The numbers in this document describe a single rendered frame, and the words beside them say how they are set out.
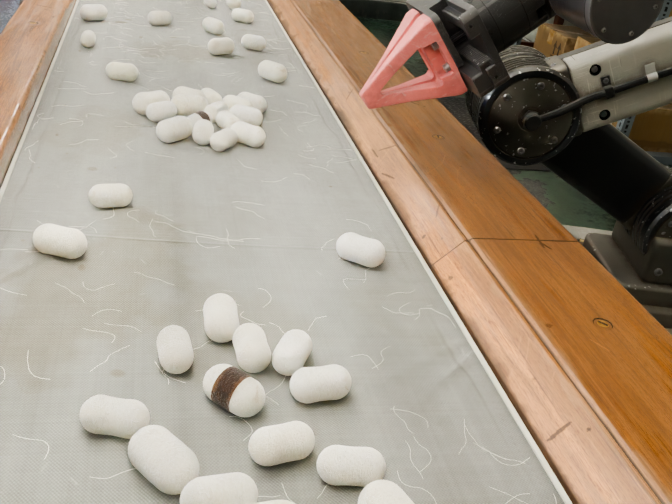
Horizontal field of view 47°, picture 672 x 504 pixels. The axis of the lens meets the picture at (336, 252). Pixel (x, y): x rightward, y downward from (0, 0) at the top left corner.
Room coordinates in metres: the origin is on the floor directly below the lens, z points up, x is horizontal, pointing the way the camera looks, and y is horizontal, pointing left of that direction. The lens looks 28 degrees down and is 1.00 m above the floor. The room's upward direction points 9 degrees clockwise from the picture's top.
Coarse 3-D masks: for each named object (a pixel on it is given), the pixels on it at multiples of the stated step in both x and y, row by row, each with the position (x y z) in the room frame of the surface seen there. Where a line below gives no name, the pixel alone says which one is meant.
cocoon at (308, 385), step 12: (300, 372) 0.32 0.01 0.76; (312, 372) 0.32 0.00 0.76; (324, 372) 0.32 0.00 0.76; (336, 372) 0.32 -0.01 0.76; (348, 372) 0.33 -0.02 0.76; (300, 384) 0.31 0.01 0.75; (312, 384) 0.31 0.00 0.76; (324, 384) 0.31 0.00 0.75; (336, 384) 0.32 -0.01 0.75; (348, 384) 0.32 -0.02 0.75; (300, 396) 0.31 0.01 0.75; (312, 396) 0.31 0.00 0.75; (324, 396) 0.31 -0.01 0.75; (336, 396) 0.31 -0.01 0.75
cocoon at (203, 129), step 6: (204, 120) 0.66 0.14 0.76; (198, 126) 0.65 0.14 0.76; (204, 126) 0.65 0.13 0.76; (210, 126) 0.66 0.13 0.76; (192, 132) 0.65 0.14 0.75; (198, 132) 0.64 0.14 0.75; (204, 132) 0.64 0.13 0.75; (210, 132) 0.65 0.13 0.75; (198, 138) 0.64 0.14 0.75; (204, 138) 0.64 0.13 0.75; (204, 144) 0.65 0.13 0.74
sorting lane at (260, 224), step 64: (128, 0) 1.20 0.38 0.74; (192, 0) 1.27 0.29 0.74; (256, 0) 1.35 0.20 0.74; (64, 64) 0.82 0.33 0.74; (192, 64) 0.90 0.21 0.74; (256, 64) 0.95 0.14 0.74; (64, 128) 0.64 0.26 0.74; (128, 128) 0.66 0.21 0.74; (320, 128) 0.75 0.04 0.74; (0, 192) 0.49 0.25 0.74; (64, 192) 0.51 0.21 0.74; (192, 192) 0.55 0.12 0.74; (256, 192) 0.57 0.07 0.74; (320, 192) 0.59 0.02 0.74; (0, 256) 0.41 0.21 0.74; (128, 256) 0.43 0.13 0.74; (192, 256) 0.45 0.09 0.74; (256, 256) 0.46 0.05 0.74; (320, 256) 0.48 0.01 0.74; (0, 320) 0.34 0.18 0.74; (64, 320) 0.35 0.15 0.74; (128, 320) 0.36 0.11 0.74; (192, 320) 0.37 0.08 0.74; (256, 320) 0.38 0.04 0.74; (320, 320) 0.39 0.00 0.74; (384, 320) 0.41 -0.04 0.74; (448, 320) 0.42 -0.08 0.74; (0, 384) 0.29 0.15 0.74; (64, 384) 0.30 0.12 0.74; (128, 384) 0.31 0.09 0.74; (192, 384) 0.32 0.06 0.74; (384, 384) 0.34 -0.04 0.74; (448, 384) 0.35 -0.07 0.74; (0, 448) 0.25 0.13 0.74; (64, 448) 0.26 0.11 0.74; (192, 448) 0.27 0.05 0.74; (320, 448) 0.28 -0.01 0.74; (384, 448) 0.29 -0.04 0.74; (448, 448) 0.30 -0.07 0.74; (512, 448) 0.30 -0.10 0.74
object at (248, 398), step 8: (216, 368) 0.31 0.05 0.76; (224, 368) 0.31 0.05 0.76; (208, 376) 0.30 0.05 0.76; (216, 376) 0.30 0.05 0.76; (208, 384) 0.30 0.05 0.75; (240, 384) 0.30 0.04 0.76; (248, 384) 0.30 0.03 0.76; (256, 384) 0.30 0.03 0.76; (208, 392) 0.30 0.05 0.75; (240, 392) 0.29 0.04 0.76; (248, 392) 0.29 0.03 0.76; (256, 392) 0.30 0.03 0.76; (264, 392) 0.30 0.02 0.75; (232, 400) 0.29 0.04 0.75; (240, 400) 0.29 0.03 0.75; (248, 400) 0.29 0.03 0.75; (256, 400) 0.29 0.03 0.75; (264, 400) 0.30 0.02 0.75; (232, 408) 0.29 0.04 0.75; (240, 408) 0.29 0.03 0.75; (248, 408) 0.29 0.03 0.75; (256, 408) 0.29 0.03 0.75; (240, 416) 0.29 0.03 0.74; (248, 416) 0.29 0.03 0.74
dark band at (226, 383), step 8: (232, 368) 0.31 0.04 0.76; (224, 376) 0.30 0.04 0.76; (232, 376) 0.30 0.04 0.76; (240, 376) 0.30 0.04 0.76; (248, 376) 0.30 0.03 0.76; (216, 384) 0.30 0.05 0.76; (224, 384) 0.30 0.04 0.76; (232, 384) 0.30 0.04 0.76; (216, 392) 0.30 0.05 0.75; (224, 392) 0.29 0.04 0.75; (232, 392) 0.29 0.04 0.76; (216, 400) 0.30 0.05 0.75; (224, 400) 0.29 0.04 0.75; (224, 408) 0.29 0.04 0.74
